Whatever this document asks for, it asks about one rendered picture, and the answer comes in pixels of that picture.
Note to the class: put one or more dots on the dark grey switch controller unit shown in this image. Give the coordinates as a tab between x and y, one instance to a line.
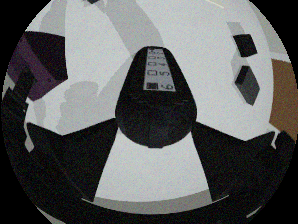
155	107

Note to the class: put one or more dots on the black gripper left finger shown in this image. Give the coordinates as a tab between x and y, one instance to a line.
81	155

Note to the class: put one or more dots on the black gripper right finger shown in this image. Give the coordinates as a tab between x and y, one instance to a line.
225	158

